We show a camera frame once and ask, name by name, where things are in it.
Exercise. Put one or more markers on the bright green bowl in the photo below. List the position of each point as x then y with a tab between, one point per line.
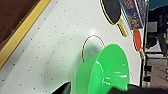
106	73

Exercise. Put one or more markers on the red ping pong paddle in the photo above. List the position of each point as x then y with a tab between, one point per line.
137	40

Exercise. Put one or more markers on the black wheeled cart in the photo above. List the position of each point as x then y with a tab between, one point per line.
156	40

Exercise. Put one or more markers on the colourful snack box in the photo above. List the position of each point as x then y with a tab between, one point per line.
133	13

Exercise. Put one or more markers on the black ping pong paddle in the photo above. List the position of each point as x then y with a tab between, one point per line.
111	10

